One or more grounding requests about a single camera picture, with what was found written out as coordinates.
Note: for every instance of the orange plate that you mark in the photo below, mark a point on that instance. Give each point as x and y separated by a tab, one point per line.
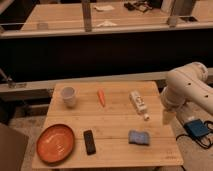
55	143

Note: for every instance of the blue sponge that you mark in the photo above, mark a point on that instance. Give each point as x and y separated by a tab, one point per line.
140	138

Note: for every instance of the white bottle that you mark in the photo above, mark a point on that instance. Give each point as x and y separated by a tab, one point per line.
139	104

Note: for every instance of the black tools pile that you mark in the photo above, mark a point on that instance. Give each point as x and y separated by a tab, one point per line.
141	5

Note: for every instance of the black remote control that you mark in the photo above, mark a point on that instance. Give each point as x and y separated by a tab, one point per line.
89	142

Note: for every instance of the metal post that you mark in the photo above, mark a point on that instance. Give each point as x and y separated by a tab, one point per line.
177	10
87	15

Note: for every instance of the crumpled white paper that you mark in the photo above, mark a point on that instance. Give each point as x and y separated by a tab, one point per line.
107	24

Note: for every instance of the orange carrot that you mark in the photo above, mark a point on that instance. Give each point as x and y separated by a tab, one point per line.
101	97

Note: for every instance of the white ceramic cup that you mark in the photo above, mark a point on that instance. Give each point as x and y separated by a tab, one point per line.
68	96

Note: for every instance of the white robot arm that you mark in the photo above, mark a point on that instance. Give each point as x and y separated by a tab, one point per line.
186	83

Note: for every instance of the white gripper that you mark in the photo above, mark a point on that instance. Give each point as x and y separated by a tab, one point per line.
168	115

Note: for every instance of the metal clamp bracket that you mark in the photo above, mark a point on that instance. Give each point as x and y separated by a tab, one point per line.
10	82

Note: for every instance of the blue electronics box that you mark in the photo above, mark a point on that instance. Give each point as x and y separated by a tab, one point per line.
196	129

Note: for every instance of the clear plastic cup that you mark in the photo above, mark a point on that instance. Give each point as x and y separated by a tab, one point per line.
42	26

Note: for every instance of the white paper sheet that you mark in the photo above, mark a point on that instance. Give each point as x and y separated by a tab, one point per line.
103	8

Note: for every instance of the metal post right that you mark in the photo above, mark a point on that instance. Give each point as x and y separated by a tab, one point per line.
177	10

